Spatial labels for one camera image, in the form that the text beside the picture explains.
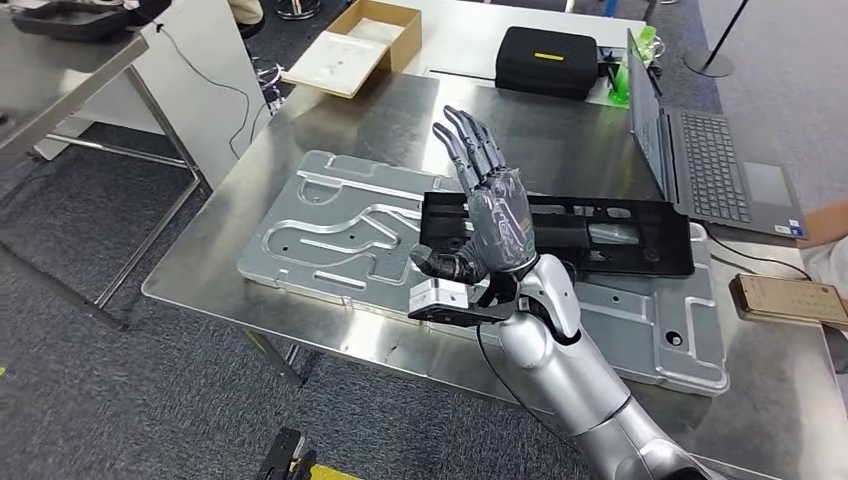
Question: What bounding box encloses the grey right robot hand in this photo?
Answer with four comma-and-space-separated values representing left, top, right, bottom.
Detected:
409, 104, 539, 286

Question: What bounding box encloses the long black plastic part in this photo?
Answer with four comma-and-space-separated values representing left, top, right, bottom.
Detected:
419, 190, 696, 278

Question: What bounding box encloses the stainless steel workbench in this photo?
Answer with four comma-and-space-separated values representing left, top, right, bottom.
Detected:
140, 71, 848, 480

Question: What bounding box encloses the black case yellow label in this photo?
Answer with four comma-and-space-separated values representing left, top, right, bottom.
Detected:
494, 25, 600, 103

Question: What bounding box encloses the large stamped metal panel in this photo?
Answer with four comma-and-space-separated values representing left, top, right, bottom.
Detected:
236, 149, 731, 399

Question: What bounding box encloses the green plastic bottle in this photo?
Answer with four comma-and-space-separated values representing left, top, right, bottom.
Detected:
608, 25, 658, 107

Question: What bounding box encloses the white table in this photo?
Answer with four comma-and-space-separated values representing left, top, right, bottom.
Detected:
400, 0, 649, 89

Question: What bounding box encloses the brown cardboard box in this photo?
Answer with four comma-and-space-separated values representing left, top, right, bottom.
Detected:
281, 0, 424, 101

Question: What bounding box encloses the dark grey laptop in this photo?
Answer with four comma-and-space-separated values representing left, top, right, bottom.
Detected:
625, 27, 811, 241

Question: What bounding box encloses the white foam sheet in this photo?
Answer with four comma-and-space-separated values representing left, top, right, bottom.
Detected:
282, 31, 390, 101

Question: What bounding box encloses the black pole grey base stanchion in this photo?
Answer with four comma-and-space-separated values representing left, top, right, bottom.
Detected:
683, 0, 753, 79

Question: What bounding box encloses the chrome round base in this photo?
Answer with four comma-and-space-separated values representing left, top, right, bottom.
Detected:
274, 0, 324, 21

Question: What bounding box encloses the brown smartphone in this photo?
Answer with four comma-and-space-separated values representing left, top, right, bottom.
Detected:
728, 272, 848, 333

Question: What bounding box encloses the white cabinet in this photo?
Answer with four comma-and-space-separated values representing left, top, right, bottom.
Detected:
33, 0, 273, 190

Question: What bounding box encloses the person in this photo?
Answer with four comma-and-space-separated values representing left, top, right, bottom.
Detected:
798, 198, 848, 376
227, 0, 266, 40

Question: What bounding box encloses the steel side table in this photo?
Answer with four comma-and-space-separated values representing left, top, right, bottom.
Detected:
0, 26, 203, 331

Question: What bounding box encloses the black plastic tray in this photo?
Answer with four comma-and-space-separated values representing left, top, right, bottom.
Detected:
11, 0, 175, 45

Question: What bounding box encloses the black right wrist camera bracket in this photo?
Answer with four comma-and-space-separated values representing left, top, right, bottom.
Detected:
407, 271, 525, 329

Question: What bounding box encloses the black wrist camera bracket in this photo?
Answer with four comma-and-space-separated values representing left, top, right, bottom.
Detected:
256, 427, 317, 480
407, 271, 525, 329

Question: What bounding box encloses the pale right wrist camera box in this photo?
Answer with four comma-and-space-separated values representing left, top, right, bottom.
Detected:
408, 278, 468, 317

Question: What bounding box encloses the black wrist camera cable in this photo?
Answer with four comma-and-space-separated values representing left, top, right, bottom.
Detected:
475, 324, 584, 455

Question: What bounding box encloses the black laptop cable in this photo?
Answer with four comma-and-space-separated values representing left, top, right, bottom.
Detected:
705, 228, 814, 283

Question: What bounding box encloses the white cable bundle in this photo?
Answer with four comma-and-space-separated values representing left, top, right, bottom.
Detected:
253, 58, 287, 109

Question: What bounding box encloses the black left wrist camera bracket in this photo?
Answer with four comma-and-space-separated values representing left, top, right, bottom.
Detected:
256, 427, 317, 480

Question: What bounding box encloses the black cable on cabinet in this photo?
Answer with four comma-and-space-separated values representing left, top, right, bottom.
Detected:
152, 23, 266, 160

